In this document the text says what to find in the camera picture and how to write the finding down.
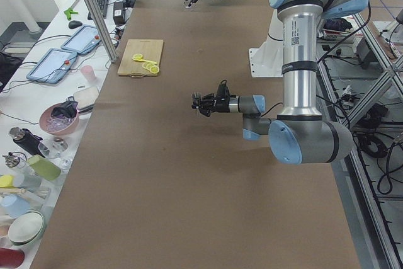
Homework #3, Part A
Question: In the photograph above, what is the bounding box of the steel jigger measuring cup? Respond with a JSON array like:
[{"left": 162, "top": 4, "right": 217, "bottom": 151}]
[{"left": 191, "top": 92, "right": 202, "bottom": 115}]

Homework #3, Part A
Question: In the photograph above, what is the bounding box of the pink plastic cup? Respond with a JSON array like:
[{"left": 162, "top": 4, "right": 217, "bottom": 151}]
[{"left": 81, "top": 65, "right": 96, "bottom": 83}]

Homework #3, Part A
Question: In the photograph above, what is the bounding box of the green tumbler cup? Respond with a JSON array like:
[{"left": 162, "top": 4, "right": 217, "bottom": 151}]
[{"left": 27, "top": 155, "right": 61, "bottom": 181}]

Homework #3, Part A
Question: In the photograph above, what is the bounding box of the light blue cup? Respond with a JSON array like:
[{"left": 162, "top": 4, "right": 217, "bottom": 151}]
[{"left": 1, "top": 195, "right": 31, "bottom": 219}]

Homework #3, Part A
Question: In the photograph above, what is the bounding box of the red cup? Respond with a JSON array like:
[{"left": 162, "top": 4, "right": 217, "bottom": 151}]
[{"left": 0, "top": 248, "right": 25, "bottom": 268}]

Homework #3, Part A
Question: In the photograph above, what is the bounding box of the lemon slice end of row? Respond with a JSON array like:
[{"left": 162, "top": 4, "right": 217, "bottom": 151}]
[{"left": 149, "top": 64, "right": 160, "bottom": 74}]

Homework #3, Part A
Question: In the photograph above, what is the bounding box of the bamboo cutting board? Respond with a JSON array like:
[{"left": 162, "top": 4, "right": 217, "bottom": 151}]
[{"left": 117, "top": 39, "right": 164, "bottom": 77}]

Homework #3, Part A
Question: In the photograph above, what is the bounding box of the middle lemon slice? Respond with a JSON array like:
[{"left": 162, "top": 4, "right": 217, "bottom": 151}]
[{"left": 142, "top": 62, "right": 153, "bottom": 70}]

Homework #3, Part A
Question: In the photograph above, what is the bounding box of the yellow plastic knife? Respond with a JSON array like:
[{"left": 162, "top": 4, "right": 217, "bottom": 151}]
[{"left": 141, "top": 58, "right": 157, "bottom": 64}]

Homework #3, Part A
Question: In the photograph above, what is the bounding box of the black keyboard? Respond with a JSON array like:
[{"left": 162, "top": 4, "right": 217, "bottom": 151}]
[{"left": 87, "top": 0, "right": 110, "bottom": 21}]

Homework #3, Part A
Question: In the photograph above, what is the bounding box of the far teach pendant tablet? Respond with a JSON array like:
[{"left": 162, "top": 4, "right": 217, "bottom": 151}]
[{"left": 61, "top": 25, "right": 101, "bottom": 55}]

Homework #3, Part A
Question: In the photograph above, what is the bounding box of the teach pendant tablet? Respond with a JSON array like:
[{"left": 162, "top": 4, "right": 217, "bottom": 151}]
[
  {"left": 61, "top": 25, "right": 101, "bottom": 55},
  {"left": 26, "top": 48, "right": 77, "bottom": 84}
]

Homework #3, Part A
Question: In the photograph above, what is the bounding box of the black computer mouse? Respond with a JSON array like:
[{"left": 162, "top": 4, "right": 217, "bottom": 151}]
[{"left": 68, "top": 20, "right": 82, "bottom": 29}]

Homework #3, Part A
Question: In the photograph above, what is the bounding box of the white kitchen scale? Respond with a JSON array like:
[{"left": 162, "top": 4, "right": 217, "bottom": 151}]
[{"left": 73, "top": 86, "right": 99, "bottom": 113}]

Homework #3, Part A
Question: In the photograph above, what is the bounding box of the green clamp tool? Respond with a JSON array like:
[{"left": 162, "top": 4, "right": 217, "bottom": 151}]
[{"left": 64, "top": 8, "right": 79, "bottom": 21}]

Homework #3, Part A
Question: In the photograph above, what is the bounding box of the dark cloth in bowl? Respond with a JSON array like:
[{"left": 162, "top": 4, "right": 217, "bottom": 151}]
[{"left": 51, "top": 100, "right": 78, "bottom": 118}]

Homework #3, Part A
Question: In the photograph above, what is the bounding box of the pink bowl with ice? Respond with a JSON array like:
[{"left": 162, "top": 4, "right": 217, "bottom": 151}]
[{"left": 39, "top": 103, "right": 79, "bottom": 136}]

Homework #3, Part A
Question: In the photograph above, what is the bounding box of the near teach pendant tablet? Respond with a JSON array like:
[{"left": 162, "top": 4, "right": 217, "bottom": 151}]
[{"left": 26, "top": 48, "right": 77, "bottom": 84}]

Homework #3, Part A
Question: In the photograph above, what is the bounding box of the black thermos bottle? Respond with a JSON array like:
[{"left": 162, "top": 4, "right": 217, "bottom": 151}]
[{"left": 9, "top": 127, "right": 43, "bottom": 156}]

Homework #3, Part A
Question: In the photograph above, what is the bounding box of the glass oil dispenser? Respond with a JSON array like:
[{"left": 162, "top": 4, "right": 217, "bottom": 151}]
[{"left": 3, "top": 152, "right": 28, "bottom": 169}]

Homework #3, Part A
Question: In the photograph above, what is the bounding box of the light green bowl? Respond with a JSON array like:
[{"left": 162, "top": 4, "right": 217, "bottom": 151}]
[{"left": 8, "top": 211, "right": 46, "bottom": 246}]

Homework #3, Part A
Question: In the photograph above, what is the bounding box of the white camera mast base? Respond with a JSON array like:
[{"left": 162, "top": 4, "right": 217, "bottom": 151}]
[{"left": 249, "top": 9, "right": 283, "bottom": 77}]

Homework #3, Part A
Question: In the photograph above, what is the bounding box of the aluminium frame post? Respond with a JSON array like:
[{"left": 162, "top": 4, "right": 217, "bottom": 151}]
[{"left": 84, "top": 0, "right": 118, "bottom": 63}]

